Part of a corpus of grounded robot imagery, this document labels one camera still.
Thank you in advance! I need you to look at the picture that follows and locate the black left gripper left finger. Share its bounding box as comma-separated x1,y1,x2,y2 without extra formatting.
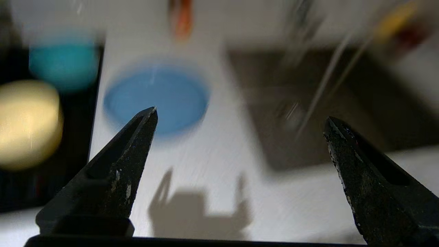
35,106,158,237

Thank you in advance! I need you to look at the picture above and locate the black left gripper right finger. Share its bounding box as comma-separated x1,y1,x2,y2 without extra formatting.
323,116,439,247

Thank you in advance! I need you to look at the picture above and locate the blue plate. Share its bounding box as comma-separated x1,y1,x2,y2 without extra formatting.
103,63,210,136

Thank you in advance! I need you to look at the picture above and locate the yellow bowl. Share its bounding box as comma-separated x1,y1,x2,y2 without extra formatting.
0,81,64,171

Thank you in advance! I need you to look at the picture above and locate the teal bowl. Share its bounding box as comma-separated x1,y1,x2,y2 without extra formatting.
28,36,100,92

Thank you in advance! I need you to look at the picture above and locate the orange white dish soap bottle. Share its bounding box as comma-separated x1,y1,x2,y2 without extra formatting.
168,0,194,40

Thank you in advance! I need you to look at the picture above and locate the stainless steel sink basin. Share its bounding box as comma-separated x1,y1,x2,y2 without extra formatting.
225,46,439,171

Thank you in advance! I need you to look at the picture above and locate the black induction cooktop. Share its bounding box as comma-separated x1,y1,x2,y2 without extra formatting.
0,45,104,213

